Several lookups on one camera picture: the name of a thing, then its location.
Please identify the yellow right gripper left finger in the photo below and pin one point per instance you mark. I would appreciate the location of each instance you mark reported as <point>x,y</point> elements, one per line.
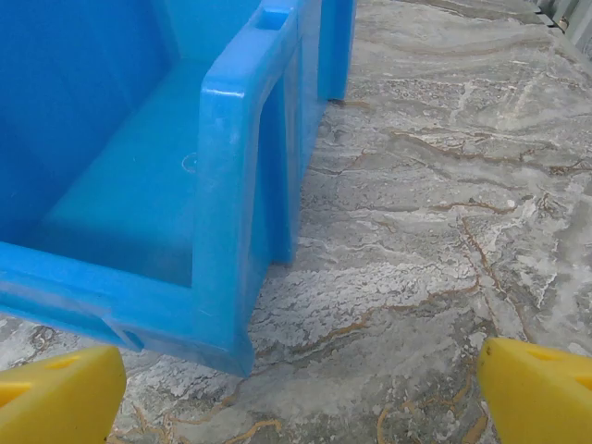
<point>55,398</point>

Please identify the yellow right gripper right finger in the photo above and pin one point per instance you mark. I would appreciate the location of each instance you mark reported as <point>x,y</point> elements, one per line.
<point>541,398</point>

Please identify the blue plastic bin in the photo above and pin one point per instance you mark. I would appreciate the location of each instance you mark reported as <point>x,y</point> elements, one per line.
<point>139,194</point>

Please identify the aluminium frame rail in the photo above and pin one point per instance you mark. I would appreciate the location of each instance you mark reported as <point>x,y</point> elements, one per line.
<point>571,23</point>

